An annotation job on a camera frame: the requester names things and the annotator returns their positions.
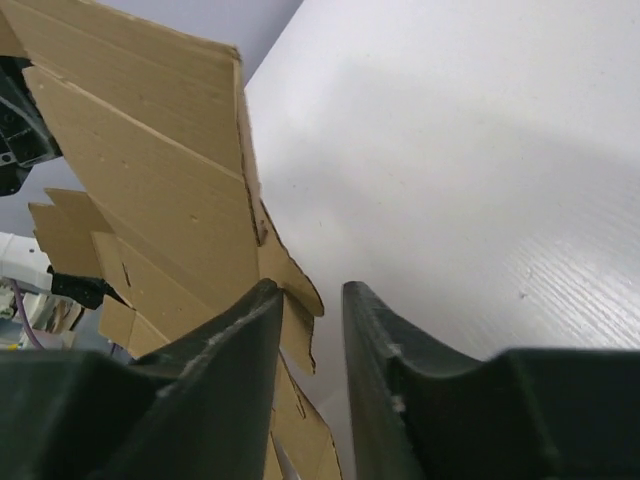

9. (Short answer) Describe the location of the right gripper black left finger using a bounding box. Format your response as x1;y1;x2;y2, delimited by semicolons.
1;279;283;479

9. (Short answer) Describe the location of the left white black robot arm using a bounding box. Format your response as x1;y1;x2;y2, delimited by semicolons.
1;54;122;350

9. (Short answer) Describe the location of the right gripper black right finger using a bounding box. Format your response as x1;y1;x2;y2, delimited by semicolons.
342;282;639;479

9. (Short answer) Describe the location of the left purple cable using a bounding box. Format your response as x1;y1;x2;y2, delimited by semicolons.
12;279;46;351

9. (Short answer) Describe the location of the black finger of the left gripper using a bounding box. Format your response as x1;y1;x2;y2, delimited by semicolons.
47;266;129;310

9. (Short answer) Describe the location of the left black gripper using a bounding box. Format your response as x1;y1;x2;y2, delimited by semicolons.
0;56;62;196

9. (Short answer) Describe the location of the brown cardboard box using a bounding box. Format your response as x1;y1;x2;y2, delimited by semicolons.
1;1;342;479

